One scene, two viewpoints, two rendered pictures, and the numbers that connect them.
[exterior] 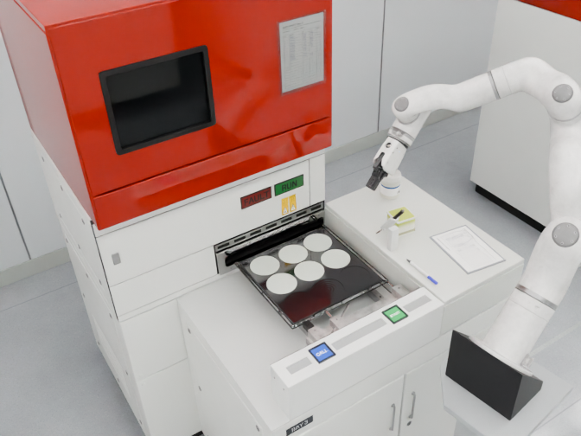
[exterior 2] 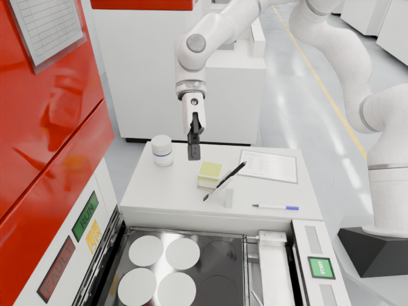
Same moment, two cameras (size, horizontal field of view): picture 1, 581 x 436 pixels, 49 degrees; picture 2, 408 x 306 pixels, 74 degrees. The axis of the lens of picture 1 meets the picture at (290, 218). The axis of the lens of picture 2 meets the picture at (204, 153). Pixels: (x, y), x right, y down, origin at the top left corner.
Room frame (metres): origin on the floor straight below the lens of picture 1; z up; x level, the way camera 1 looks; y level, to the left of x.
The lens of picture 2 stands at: (1.36, 0.17, 1.61)
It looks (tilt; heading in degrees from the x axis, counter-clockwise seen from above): 38 degrees down; 306
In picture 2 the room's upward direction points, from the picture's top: straight up
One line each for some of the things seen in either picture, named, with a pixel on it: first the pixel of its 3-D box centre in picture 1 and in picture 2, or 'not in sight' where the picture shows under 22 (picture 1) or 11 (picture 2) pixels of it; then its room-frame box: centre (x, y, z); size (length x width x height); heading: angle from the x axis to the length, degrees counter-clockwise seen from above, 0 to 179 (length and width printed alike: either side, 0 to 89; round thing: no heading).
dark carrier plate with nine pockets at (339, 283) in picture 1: (309, 271); (176, 291); (1.61, -0.05, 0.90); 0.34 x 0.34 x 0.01; 31
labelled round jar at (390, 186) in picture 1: (390, 183); (162, 150); (1.94, -0.37, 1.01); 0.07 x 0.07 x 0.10
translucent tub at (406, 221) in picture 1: (400, 221); (210, 176); (1.73, -0.37, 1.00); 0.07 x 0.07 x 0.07; 23
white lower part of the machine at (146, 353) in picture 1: (200, 302); not in sight; (2.00, 0.40, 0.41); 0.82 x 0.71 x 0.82; 121
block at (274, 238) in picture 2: (404, 295); (272, 238); (1.48, -0.35, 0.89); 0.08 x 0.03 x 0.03; 31
